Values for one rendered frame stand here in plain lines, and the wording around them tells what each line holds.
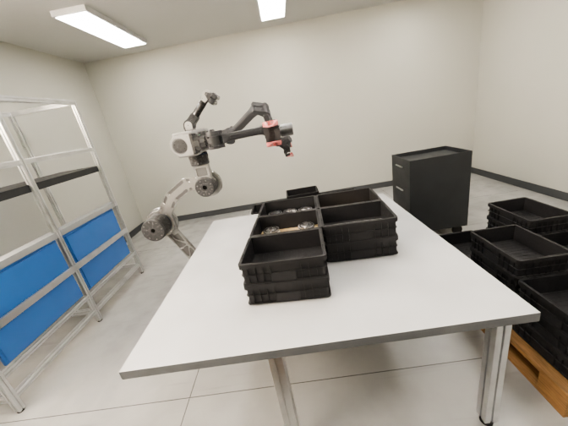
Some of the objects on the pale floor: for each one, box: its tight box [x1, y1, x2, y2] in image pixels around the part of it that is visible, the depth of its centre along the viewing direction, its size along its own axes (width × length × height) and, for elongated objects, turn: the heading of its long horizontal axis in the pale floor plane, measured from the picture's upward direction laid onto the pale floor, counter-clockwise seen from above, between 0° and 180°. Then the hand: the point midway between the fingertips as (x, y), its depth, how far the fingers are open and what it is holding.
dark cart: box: [391, 145, 472, 232], centre depth 296 cm, size 62×45×90 cm
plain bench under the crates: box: [119, 194, 541, 426], centre depth 188 cm, size 160×160×70 cm
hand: (271, 134), depth 112 cm, fingers open, 6 cm apart
